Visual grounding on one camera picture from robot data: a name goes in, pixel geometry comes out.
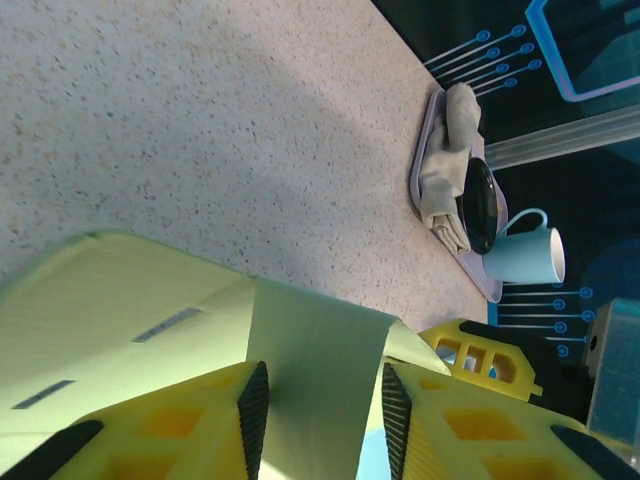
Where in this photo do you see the beige folded cloth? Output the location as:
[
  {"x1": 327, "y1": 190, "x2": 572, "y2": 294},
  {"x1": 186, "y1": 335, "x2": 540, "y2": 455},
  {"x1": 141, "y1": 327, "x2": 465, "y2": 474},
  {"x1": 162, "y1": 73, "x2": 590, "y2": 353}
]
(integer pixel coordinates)
[{"x1": 418, "y1": 83, "x2": 484, "y2": 254}]

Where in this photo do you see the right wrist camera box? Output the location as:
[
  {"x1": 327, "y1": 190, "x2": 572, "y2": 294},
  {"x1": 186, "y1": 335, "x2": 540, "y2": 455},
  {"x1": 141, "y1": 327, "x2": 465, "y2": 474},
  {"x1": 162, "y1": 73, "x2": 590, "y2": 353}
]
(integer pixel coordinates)
[{"x1": 583, "y1": 297, "x2": 640, "y2": 446}]

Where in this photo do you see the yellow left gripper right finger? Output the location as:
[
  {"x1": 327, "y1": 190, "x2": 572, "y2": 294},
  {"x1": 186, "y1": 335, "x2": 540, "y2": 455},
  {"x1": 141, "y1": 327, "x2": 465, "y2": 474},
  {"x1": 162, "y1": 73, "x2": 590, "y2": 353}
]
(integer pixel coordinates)
[{"x1": 381, "y1": 361, "x2": 640, "y2": 480}]

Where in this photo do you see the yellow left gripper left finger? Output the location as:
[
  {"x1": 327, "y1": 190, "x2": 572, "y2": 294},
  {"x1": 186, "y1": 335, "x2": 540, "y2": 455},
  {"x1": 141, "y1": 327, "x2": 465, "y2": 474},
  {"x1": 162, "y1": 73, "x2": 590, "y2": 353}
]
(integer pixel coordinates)
[{"x1": 0, "y1": 360, "x2": 271, "y2": 480}]

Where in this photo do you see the black round plate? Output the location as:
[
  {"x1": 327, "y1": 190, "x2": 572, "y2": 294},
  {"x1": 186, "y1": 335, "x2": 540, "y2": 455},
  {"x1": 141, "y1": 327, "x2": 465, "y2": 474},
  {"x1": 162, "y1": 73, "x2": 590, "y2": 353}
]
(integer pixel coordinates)
[{"x1": 458, "y1": 155, "x2": 507, "y2": 256}]

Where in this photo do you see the light blue mug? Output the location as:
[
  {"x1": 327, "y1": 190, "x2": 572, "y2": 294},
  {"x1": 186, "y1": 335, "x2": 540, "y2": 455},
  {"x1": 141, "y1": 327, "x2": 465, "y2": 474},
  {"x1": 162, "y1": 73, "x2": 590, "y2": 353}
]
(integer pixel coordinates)
[{"x1": 480, "y1": 208, "x2": 567, "y2": 285}]

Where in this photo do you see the lilac plastic tray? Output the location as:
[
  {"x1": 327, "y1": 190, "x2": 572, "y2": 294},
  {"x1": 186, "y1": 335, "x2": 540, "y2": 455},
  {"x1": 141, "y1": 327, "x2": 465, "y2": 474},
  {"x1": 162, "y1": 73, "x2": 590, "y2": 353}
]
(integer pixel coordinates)
[{"x1": 408, "y1": 87, "x2": 504, "y2": 304}]

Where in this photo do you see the green paper box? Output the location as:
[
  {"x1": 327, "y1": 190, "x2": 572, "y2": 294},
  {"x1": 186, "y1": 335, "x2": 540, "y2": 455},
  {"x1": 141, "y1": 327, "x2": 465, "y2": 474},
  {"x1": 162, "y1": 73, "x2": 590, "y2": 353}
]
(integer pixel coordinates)
[{"x1": 0, "y1": 229, "x2": 454, "y2": 480}]

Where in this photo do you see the aluminium corner post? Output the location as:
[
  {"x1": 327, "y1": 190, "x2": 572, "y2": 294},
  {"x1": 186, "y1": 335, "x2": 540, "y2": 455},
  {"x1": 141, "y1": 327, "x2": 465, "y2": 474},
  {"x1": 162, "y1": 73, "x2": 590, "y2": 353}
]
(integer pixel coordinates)
[{"x1": 484, "y1": 104, "x2": 640, "y2": 169}]

